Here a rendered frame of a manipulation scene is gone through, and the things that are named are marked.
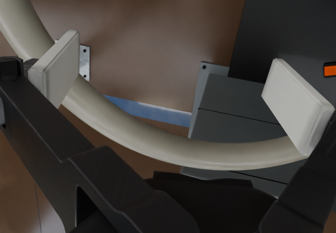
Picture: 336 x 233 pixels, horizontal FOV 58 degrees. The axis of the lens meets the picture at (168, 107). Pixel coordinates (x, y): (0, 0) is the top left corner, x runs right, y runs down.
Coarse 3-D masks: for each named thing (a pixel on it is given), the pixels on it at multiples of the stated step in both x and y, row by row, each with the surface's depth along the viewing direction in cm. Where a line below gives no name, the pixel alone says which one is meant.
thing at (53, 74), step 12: (72, 36) 18; (60, 48) 16; (72, 48) 18; (48, 60) 14; (60, 60) 16; (72, 60) 18; (36, 72) 13; (48, 72) 14; (60, 72) 16; (72, 72) 19; (36, 84) 13; (48, 84) 14; (60, 84) 16; (48, 96) 14; (60, 96) 16
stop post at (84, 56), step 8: (56, 40) 164; (80, 48) 163; (88, 48) 162; (80, 56) 165; (88, 56) 164; (80, 64) 167; (88, 64) 166; (80, 72) 170; (88, 72) 168; (88, 80) 171
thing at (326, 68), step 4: (324, 64) 138; (328, 64) 137; (332, 64) 137; (324, 68) 138; (328, 68) 137; (332, 68) 137; (324, 72) 139; (328, 72) 138; (332, 72) 138; (324, 76) 140; (328, 76) 139; (332, 76) 139
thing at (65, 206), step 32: (0, 64) 12; (0, 96) 12; (32, 96) 12; (0, 128) 13; (32, 128) 10; (64, 128) 10; (32, 160) 11; (64, 160) 8; (96, 160) 8; (64, 192) 9; (96, 192) 7; (128, 192) 7; (160, 192) 7; (64, 224) 10; (128, 224) 6; (160, 224) 6; (192, 224) 6
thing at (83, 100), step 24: (0, 0) 21; (24, 0) 23; (0, 24) 22; (24, 24) 23; (24, 48) 23; (48, 48) 24; (72, 96) 26; (96, 96) 27; (96, 120) 27; (120, 120) 28; (144, 144) 29; (168, 144) 30; (192, 144) 31; (216, 144) 32; (240, 144) 33; (264, 144) 33; (288, 144) 33; (216, 168) 32; (240, 168) 33
